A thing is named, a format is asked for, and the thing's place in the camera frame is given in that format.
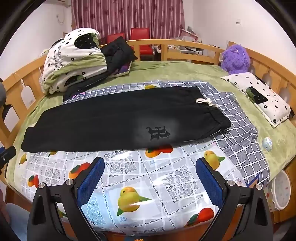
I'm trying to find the purple patterned cloth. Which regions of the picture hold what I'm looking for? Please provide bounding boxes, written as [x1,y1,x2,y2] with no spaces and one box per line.
[109,62,133,78]

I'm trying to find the white floral pillow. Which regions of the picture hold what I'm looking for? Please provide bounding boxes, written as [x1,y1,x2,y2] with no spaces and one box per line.
[221,72,292,128]

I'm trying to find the fruit print plastic tablecloth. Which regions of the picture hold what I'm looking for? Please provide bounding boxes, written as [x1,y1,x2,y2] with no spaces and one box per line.
[13,80,250,237]

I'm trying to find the purple plush toy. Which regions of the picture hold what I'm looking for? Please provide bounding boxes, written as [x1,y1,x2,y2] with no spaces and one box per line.
[220,44,251,75]

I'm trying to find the black jacket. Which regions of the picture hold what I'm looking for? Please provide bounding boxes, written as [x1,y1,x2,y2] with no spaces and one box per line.
[62,36,139,100]

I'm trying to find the green fleece blanket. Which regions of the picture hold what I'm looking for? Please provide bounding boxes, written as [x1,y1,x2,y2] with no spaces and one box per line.
[6,59,296,186]

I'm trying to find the folded white floral quilt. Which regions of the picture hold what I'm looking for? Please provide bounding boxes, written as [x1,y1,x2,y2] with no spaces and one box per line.
[42,28,109,95]

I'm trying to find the wooden bed frame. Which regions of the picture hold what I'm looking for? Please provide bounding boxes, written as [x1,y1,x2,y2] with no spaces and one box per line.
[0,39,296,241]

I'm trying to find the black pants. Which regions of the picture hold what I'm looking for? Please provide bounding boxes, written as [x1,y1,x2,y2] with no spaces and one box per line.
[21,86,232,153]

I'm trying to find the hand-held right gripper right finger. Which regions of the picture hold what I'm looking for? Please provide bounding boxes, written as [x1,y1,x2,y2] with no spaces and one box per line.
[195,158,275,241]

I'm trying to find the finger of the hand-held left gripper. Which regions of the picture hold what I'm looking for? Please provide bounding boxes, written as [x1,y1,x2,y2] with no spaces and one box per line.
[0,146,17,173]

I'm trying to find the small white blue toy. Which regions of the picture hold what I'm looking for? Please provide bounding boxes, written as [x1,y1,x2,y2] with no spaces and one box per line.
[262,137,273,151]

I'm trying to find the grey checked bedsheet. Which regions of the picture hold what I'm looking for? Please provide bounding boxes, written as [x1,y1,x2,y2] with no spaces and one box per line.
[62,80,271,188]

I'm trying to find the pink patterned curtain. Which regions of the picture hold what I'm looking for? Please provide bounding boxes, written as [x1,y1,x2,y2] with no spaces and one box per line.
[71,0,186,42]

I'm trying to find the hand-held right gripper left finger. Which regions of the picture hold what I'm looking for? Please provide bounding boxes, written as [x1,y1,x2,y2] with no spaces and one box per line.
[27,157,105,241]

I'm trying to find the person's jeans leg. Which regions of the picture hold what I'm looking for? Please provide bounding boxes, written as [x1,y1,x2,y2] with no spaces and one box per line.
[6,203,31,241]

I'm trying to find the white plastic bucket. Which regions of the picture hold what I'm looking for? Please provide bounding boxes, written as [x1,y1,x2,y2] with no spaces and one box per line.
[266,171,291,211]

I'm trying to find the red chair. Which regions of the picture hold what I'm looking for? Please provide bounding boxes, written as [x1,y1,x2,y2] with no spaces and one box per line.
[107,33,126,44]
[130,28,154,56]

